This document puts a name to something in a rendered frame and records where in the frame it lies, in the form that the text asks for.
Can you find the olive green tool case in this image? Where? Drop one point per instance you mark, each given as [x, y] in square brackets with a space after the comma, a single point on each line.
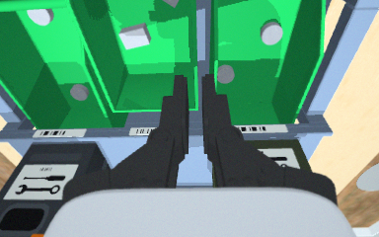
[287, 152]

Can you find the grey metal block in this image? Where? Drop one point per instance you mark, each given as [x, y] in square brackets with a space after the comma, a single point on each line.
[173, 3]
[135, 36]

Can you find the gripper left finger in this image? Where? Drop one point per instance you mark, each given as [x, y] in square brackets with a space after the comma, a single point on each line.
[155, 165]

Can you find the green bin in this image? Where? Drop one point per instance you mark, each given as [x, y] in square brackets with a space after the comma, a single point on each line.
[271, 81]
[137, 79]
[39, 65]

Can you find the black tool case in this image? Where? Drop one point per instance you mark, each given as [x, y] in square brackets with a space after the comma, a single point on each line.
[33, 193]

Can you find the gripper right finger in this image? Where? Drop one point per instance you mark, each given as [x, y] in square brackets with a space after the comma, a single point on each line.
[238, 164]

